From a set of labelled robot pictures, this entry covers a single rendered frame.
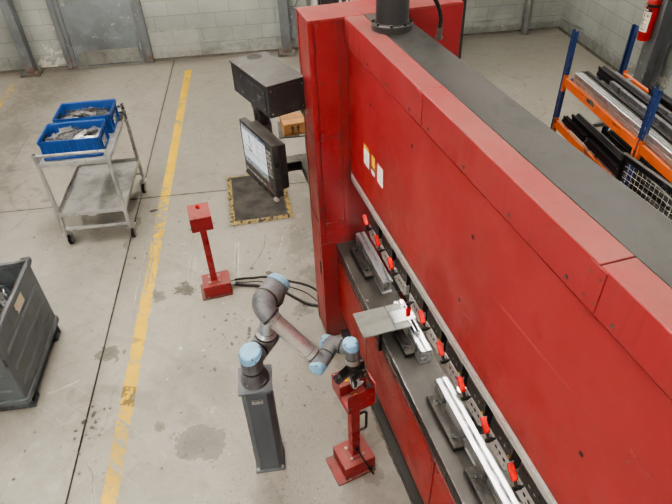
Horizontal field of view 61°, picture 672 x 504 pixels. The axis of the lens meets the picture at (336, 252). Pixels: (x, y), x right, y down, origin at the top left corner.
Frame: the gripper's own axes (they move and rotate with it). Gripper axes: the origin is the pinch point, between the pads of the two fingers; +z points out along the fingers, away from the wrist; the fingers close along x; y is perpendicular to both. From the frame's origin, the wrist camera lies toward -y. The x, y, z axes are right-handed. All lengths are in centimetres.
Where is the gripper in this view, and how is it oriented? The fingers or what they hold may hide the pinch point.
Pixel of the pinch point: (353, 387)
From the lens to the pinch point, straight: 298.5
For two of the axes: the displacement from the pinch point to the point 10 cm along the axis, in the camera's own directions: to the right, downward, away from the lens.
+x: -4.3, -5.6, 7.1
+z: 1.1, 7.5, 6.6
